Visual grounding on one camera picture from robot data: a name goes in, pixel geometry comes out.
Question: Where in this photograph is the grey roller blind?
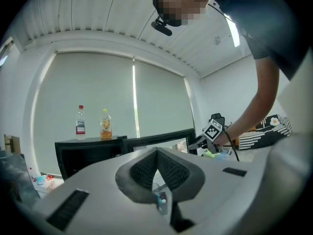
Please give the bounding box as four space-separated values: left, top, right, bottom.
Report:
31 52 136 176
134 59 196 139

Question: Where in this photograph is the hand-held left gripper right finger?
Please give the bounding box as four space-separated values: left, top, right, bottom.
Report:
157 147 267 235

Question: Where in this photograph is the person's head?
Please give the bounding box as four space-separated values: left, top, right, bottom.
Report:
152 0 214 27

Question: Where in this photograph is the person's right forearm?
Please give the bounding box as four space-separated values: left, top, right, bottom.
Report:
224 57 281 146

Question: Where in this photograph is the black head-mounted camera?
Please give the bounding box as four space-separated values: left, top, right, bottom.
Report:
150 15 174 37

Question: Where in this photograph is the brown cardboard box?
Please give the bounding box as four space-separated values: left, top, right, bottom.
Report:
3 134 21 154

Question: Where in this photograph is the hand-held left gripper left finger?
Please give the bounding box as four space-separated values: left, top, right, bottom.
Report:
31 147 172 235

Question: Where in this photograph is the person's right hand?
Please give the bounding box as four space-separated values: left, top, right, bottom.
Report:
214 130 232 148

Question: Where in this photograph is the clear water bottle red cap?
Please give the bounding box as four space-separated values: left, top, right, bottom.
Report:
75 104 87 141

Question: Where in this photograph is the large clear storage box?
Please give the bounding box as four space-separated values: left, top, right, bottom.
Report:
202 147 233 162

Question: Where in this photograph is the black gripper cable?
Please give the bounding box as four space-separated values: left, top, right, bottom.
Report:
224 128 241 162

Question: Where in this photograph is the ceiling tube light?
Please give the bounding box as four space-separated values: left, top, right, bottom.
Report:
224 14 242 48

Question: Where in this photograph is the plastic wrapped grey panel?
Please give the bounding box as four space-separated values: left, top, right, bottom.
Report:
0 152 42 207

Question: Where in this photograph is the small blue held object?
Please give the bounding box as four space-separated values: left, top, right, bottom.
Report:
152 190 170 216

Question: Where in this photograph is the black mini fridge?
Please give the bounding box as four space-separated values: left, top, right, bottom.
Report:
54 135 128 181

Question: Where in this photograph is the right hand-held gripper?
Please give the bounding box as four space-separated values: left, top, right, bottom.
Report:
187 118 224 154

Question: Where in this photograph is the orange drink bottle yellow cap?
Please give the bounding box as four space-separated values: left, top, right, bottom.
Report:
99 108 113 141

